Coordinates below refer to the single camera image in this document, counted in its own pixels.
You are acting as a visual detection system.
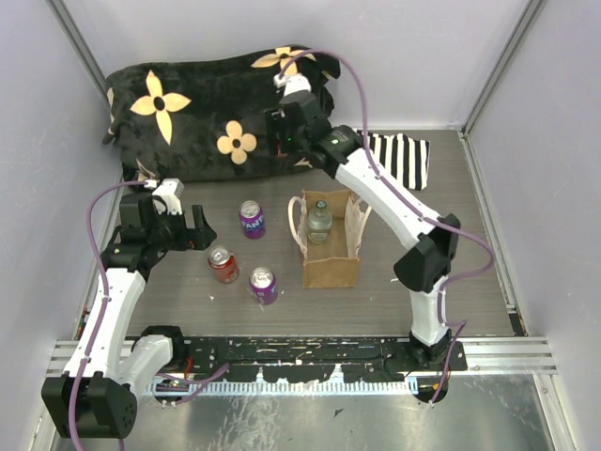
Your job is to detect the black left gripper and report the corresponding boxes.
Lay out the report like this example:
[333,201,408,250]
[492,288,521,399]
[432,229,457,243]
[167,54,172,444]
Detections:
[148,204,216,251]

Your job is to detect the clear glass bottle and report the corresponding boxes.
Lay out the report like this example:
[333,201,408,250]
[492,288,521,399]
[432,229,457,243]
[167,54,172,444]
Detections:
[307,199,333,244]

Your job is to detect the brown canvas tote bag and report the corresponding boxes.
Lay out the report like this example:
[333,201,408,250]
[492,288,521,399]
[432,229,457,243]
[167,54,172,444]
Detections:
[287,189,372,288]

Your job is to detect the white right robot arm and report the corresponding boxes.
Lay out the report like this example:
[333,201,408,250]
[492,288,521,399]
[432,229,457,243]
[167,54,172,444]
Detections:
[264,90,460,370]

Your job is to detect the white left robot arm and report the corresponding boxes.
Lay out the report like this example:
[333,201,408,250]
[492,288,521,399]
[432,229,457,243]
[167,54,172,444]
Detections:
[41,193,217,446]

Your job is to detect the red soda can front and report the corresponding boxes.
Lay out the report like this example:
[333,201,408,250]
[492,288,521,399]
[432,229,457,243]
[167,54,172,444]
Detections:
[208,245,239,284]

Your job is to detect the purple Fanta can rear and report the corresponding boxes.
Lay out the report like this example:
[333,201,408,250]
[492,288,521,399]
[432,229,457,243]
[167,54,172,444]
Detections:
[239,200,266,239]

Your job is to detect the purple fanta can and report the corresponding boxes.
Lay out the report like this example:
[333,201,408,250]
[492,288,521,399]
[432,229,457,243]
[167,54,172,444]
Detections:
[249,267,278,305]
[239,200,266,239]

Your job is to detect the purple Fanta can front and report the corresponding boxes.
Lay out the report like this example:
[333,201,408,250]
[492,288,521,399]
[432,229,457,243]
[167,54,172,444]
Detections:
[249,267,278,305]

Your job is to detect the black floral plush blanket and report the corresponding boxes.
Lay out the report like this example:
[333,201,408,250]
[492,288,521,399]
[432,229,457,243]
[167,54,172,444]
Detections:
[103,44,341,182]

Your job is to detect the black white striped cloth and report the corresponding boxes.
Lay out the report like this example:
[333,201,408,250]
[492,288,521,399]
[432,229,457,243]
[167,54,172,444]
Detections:
[367,132,430,191]

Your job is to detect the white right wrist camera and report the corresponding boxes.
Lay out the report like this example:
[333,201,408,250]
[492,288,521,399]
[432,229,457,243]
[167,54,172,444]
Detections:
[273,73,312,97]

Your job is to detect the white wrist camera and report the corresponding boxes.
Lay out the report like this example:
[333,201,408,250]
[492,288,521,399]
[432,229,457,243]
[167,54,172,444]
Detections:
[273,73,312,97]
[151,179,184,215]

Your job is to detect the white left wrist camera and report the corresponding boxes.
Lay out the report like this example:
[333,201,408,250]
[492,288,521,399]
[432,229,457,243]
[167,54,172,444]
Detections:
[151,179,184,215]

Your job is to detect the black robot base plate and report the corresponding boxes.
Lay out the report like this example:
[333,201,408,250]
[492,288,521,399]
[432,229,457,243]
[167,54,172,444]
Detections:
[161,335,468,383]

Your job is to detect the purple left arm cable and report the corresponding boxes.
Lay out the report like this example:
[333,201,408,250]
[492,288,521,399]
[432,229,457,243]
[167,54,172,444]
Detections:
[65,179,159,451]

